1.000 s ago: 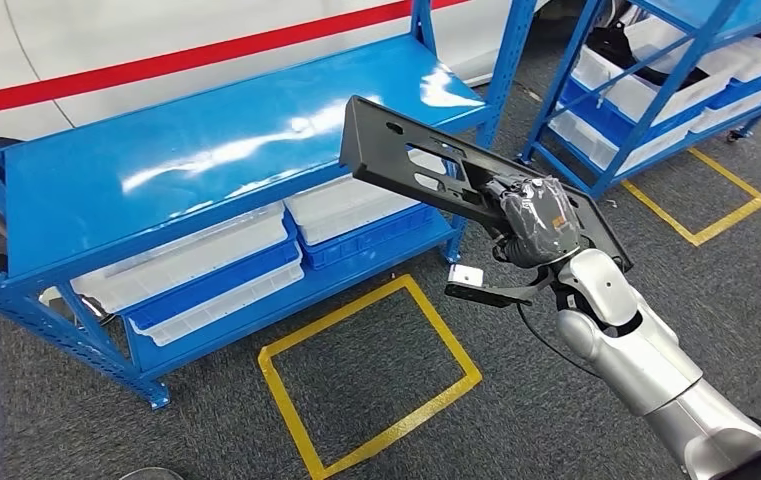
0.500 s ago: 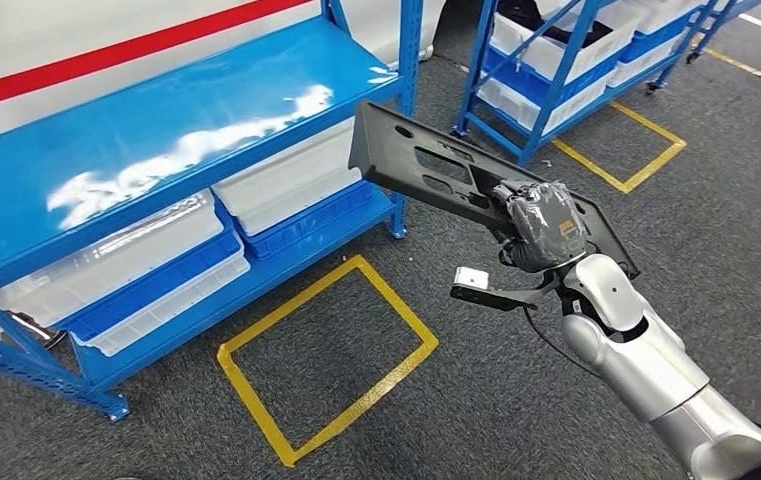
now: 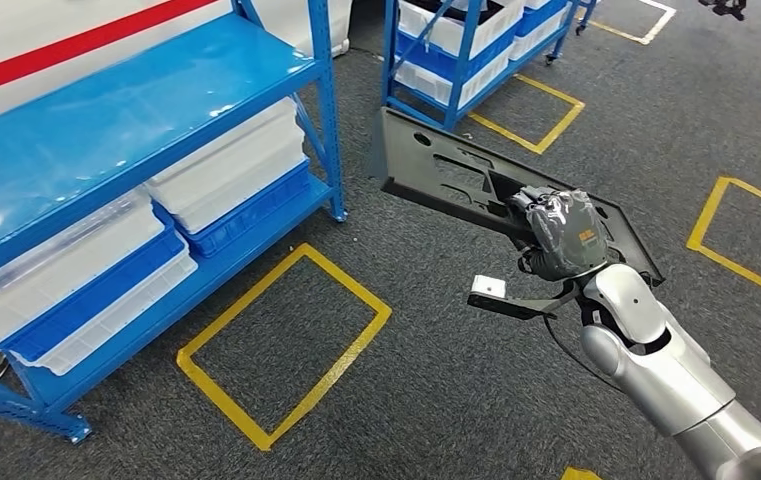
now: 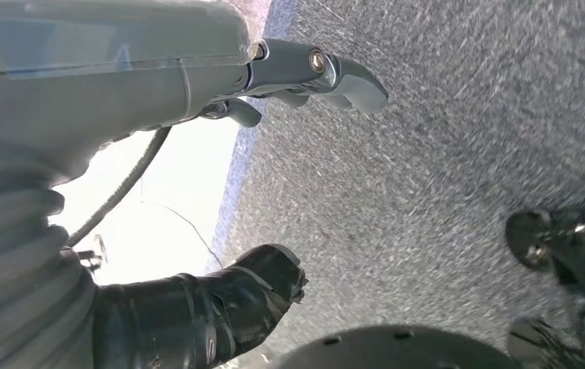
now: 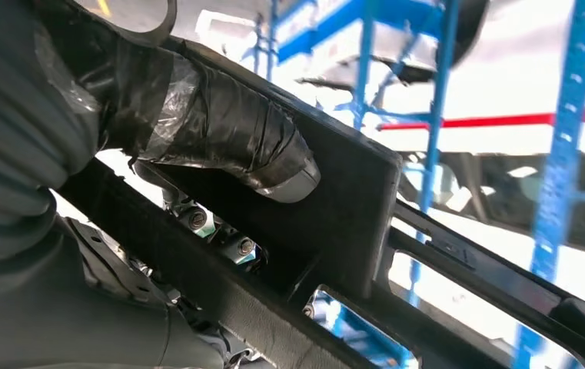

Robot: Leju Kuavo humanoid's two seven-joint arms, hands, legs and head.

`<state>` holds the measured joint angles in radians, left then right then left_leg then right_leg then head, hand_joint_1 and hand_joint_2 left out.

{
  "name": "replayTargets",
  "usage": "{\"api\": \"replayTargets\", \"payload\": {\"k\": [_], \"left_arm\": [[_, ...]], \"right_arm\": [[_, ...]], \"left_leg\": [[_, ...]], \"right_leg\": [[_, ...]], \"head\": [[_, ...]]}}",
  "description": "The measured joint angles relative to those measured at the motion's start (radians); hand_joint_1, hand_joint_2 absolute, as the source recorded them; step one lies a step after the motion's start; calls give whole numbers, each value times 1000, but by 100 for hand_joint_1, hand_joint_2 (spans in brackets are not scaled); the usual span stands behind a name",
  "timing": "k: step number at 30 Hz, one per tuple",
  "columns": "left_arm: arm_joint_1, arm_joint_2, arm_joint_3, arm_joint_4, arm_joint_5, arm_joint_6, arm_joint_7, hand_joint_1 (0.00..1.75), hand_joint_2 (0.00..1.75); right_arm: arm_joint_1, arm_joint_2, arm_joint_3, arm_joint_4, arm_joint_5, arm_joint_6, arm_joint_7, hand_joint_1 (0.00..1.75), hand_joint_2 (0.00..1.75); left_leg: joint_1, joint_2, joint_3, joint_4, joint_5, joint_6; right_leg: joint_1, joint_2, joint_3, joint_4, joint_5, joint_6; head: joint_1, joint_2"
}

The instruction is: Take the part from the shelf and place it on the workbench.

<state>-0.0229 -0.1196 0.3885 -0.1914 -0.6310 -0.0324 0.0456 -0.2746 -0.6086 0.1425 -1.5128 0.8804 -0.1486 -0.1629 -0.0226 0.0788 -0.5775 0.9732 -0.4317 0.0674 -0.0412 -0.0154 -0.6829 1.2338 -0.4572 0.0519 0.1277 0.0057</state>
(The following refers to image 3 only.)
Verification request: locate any black plastic panel part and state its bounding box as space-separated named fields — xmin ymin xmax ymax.
xmin=367 ymin=107 xmax=665 ymax=287

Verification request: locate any large blue steel shelf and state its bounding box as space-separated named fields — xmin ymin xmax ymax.
xmin=0 ymin=0 xmax=348 ymax=444

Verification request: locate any blue plastic bin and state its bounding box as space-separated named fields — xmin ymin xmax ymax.
xmin=174 ymin=158 xmax=313 ymax=259
xmin=0 ymin=225 xmax=187 ymax=364

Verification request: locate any blue wheeled rack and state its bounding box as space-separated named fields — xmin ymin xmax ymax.
xmin=383 ymin=0 xmax=581 ymax=132
xmin=575 ymin=0 xmax=600 ymax=36

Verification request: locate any black stand foot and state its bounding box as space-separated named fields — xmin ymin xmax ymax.
xmin=697 ymin=0 xmax=750 ymax=22

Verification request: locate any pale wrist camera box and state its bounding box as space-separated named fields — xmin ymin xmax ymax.
xmin=470 ymin=275 xmax=508 ymax=300

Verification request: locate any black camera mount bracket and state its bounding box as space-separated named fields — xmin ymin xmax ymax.
xmin=467 ymin=281 xmax=585 ymax=322

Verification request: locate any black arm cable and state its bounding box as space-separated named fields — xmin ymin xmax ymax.
xmin=542 ymin=314 xmax=623 ymax=393

